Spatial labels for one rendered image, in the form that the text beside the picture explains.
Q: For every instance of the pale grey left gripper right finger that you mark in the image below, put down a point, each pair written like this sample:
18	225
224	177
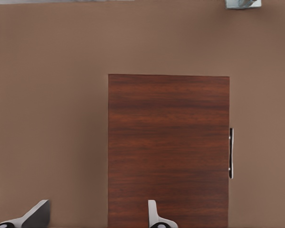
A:
152	213

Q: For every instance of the dark wooden cabinet box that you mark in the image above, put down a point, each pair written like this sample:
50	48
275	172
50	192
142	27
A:
168	152

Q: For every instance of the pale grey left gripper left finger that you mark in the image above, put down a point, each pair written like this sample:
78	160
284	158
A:
35	215

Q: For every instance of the silver frame post foot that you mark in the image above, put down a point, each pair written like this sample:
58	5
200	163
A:
242	3

